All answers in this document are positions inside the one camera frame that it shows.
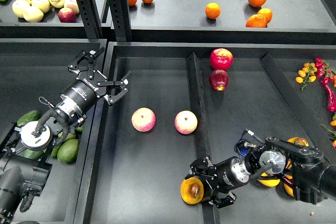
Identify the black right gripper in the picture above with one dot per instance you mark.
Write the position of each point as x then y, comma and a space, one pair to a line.
222, 178

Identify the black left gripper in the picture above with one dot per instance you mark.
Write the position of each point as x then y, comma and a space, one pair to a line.
91, 85

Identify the green avocado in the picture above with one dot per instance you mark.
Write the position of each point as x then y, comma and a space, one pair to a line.
70, 136

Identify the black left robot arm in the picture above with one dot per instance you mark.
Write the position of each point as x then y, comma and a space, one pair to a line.
26, 149

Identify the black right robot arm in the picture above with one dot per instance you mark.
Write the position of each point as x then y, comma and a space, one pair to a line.
306, 175

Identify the yellow pear middle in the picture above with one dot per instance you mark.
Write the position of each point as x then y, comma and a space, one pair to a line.
268, 180

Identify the avocado far left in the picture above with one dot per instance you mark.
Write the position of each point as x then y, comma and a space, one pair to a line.
30, 116

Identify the avocado large lower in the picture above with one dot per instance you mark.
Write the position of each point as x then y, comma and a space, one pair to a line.
68, 151

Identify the pink apple left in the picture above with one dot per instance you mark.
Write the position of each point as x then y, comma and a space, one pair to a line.
143, 119

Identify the pink apple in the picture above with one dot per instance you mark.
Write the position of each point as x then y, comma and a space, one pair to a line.
143, 119
186, 122

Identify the pink apple right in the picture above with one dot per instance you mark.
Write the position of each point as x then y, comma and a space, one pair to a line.
186, 122

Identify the red apple on shelf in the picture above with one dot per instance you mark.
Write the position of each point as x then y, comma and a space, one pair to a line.
67, 15

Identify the black left tray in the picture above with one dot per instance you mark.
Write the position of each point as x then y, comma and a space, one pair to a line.
33, 68

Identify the black tray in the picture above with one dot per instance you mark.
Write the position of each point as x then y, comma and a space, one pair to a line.
136, 176
33, 68

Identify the pale pink peach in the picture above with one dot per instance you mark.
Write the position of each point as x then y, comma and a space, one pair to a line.
72, 4

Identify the yellow apple with stem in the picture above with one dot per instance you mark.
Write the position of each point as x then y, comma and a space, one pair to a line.
57, 3

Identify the black centre tray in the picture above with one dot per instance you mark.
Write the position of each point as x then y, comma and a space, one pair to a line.
136, 176

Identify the yellow apple centre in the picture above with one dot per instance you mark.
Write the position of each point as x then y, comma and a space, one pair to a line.
43, 5

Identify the yellow apple front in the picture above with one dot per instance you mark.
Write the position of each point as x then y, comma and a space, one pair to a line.
32, 14

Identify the dark red apple lower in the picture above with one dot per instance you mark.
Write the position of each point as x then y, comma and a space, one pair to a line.
218, 80

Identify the red apple upper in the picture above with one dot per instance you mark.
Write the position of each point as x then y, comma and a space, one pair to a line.
221, 59

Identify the orange centre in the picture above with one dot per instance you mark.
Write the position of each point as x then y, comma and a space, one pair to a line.
212, 10

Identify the orange cherry tomato bunch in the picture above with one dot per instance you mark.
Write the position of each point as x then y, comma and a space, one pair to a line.
306, 75

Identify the red chili pepper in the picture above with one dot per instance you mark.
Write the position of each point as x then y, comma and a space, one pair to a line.
330, 96

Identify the red cherry tomato bunch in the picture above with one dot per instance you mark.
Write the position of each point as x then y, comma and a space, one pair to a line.
324, 70

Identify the orange right front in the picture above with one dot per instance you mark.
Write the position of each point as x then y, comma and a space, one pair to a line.
256, 21

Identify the orange right small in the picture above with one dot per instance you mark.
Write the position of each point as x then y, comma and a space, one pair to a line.
267, 13

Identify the black shelf post left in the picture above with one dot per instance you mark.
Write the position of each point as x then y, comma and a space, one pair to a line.
90, 18

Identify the black shelf post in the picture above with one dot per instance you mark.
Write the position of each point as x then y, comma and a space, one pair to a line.
90, 18
121, 20

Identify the black shelf post right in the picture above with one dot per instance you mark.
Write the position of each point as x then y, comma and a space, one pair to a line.
121, 20

